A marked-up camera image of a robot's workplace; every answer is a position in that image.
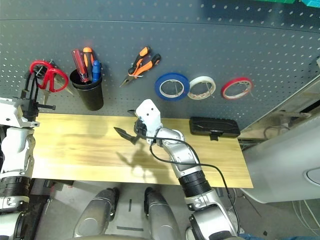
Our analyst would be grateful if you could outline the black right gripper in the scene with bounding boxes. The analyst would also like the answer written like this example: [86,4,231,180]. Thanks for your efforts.
[113,109,149,146]

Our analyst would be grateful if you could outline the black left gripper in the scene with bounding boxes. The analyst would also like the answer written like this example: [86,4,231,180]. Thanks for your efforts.
[20,74,56,119]

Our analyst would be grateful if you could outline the red handled scissors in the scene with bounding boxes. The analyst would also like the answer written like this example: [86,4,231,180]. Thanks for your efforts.
[29,59,70,105]

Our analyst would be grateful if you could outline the orange black needle-nose pliers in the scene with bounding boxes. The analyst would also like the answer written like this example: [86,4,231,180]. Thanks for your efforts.
[119,45,162,88]

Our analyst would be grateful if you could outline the blue handled screwdriver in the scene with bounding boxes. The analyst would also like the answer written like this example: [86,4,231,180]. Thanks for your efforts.
[91,59,102,83]

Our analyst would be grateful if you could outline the dark grey metal pegboard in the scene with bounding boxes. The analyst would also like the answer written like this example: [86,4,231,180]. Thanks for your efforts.
[0,0,320,131]

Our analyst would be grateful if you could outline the black plastic cup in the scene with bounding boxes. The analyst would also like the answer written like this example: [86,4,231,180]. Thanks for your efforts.
[69,68,105,112]

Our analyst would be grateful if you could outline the blue tape roll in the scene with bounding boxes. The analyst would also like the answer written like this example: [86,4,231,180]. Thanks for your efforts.
[154,72,191,102]

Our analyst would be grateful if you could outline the black plastic tool case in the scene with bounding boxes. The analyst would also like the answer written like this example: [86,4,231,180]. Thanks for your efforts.
[188,116,241,141]

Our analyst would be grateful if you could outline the white tape roll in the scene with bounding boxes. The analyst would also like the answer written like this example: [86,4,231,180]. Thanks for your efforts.
[187,75,217,100]

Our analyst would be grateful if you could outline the silver robot right leg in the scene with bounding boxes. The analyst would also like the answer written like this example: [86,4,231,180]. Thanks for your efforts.
[144,186,182,240]

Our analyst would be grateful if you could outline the silver robot leg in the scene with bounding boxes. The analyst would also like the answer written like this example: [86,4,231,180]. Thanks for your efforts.
[72,187,120,238]
[144,186,182,240]

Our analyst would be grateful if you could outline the silver robot left leg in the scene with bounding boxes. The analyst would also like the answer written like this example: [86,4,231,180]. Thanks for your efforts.
[72,187,120,238]

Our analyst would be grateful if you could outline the grey robot torso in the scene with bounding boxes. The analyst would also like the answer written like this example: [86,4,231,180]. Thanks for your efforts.
[82,233,151,240]

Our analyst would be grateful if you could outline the red tape roll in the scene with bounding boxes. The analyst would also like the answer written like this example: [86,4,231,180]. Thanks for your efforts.
[220,76,254,101]

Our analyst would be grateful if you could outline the white rounded machine housing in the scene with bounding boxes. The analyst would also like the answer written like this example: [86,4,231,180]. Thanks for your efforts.
[241,119,320,203]

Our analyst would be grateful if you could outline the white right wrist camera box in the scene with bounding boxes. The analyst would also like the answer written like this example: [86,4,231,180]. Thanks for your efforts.
[135,98,163,145]

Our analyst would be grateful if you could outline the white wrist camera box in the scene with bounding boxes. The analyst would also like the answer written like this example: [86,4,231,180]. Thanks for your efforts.
[0,98,41,128]
[135,98,163,145]

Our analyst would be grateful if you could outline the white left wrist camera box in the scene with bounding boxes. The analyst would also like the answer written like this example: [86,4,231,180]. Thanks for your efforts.
[0,98,41,128]

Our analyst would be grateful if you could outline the black handled scissors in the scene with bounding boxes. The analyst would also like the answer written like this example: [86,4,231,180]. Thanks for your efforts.
[34,63,75,96]

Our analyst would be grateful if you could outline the orange black handled screwdriver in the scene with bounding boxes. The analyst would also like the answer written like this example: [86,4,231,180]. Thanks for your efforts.
[82,46,95,82]

